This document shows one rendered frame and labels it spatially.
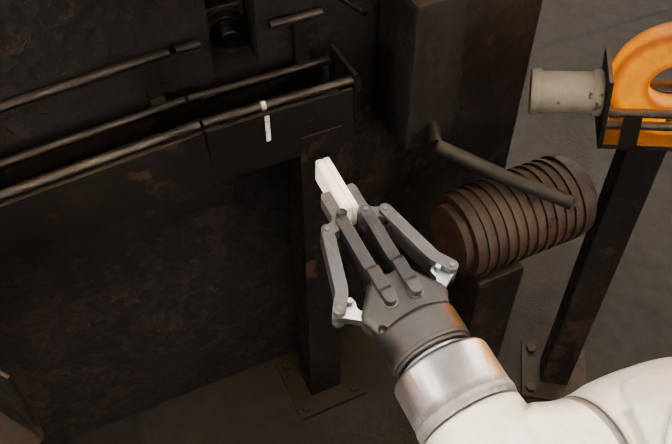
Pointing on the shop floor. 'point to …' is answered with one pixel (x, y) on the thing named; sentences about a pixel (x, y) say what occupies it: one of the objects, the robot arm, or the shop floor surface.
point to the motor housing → (505, 238)
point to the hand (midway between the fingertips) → (336, 192)
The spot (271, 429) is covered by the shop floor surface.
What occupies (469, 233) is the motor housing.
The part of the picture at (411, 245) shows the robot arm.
